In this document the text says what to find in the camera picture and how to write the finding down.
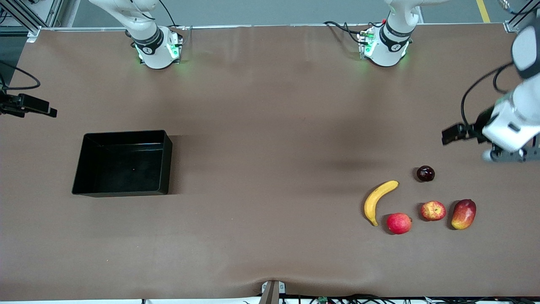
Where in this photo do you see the yellow banana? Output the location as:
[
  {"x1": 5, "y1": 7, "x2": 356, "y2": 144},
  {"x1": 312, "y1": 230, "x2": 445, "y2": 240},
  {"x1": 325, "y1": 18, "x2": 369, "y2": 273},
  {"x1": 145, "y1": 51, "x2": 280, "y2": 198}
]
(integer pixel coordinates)
[{"x1": 364, "y1": 180, "x2": 400, "y2": 227}]

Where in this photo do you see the brown table mat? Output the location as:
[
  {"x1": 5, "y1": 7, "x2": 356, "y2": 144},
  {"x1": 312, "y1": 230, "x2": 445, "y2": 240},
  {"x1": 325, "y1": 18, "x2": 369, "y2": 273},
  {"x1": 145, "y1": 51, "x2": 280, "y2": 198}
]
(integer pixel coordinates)
[{"x1": 0, "y1": 23, "x2": 540, "y2": 301}]

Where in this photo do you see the red yellow mango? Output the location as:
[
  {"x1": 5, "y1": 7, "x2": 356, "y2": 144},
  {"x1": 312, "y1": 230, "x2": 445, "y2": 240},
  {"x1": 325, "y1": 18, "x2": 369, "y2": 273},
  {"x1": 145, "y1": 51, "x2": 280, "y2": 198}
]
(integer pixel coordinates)
[{"x1": 451, "y1": 199, "x2": 477, "y2": 231}]

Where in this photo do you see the grey metal bracket post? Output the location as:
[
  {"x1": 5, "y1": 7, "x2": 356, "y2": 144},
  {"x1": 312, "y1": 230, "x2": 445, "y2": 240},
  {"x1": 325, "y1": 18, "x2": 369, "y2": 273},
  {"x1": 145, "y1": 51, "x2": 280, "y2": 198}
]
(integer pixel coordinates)
[{"x1": 260, "y1": 280, "x2": 286, "y2": 304}]

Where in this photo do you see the black left base cable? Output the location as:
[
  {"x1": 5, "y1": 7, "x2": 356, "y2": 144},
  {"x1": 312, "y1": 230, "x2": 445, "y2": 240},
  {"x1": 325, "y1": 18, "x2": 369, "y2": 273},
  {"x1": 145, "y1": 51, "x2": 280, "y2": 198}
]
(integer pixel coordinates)
[{"x1": 324, "y1": 20, "x2": 365, "y2": 45}]

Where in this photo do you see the silver table edge rail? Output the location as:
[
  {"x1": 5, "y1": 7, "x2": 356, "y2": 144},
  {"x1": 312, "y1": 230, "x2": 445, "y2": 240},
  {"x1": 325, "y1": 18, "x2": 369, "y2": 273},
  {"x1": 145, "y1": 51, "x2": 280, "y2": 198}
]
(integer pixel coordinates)
[{"x1": 40, "y1": 23, "x2": 507, "y2": 32}]

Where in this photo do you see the red pomegranate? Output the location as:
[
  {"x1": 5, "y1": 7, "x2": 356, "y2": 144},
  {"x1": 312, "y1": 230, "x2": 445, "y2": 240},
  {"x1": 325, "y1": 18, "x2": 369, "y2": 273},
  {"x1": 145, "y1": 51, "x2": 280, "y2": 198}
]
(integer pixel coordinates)
[{"x1": 386, "y1": 212, "x2": 413, "y2": 235}]

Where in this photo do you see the black plastic box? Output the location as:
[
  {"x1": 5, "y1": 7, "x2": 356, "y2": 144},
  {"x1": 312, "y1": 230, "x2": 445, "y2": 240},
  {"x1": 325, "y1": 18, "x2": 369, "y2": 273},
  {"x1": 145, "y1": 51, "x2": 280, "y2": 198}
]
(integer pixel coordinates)
[{"x1": 71, "y1": 130, "x2": 173, "y2": 198}]

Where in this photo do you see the black right base cable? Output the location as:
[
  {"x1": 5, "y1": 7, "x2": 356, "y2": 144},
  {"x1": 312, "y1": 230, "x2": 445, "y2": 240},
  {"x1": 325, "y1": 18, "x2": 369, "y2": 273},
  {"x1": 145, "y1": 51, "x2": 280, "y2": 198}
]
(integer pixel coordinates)
[{"x1": 158, "y1": 0, "x2": 177, "y2": 28}]

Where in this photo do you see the black base cable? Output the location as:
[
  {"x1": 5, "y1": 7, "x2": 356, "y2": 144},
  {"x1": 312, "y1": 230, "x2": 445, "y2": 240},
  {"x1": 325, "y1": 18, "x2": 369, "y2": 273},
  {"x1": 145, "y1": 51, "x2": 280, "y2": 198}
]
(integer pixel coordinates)
[
  {"x1": 158, "y1": 0, "x2": 177, "y2": 28},
  {"x1": 324, "y1": 20, "x2": 365, "y2": 45}
]

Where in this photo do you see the red yellow apple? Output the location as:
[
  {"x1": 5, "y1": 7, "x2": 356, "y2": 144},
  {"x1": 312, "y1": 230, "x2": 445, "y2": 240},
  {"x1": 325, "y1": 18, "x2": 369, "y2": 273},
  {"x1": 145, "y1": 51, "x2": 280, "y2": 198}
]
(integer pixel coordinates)
[{"x1": 421, "y1": 201, "x2": 447, "y2": 222}]

